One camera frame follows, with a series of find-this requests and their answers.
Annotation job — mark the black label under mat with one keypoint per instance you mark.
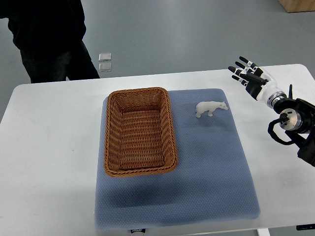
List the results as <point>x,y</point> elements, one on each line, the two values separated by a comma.
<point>137,231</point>

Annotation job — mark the upper metal floor plate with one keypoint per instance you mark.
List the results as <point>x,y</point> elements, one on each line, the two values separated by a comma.
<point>104,57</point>

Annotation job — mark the blue textured mat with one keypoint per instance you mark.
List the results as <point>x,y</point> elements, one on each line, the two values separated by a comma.
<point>212,181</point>

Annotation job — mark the white bear figurine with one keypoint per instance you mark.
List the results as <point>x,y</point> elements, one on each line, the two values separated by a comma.
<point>209,106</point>

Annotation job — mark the black table control panel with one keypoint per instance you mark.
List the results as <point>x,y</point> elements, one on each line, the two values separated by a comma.
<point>305,227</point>

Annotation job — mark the person in black clothes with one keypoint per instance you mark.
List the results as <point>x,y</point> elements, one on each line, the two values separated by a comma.
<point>49,35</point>

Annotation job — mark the wooden box corner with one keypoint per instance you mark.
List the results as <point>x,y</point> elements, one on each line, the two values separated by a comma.
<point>296,6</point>

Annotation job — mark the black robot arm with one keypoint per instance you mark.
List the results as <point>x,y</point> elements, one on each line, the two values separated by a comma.
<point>297,119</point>

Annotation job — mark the brown wicker basket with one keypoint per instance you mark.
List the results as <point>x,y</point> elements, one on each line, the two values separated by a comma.
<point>139,133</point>

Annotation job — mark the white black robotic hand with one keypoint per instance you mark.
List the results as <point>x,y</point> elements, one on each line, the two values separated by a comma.
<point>259,84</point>

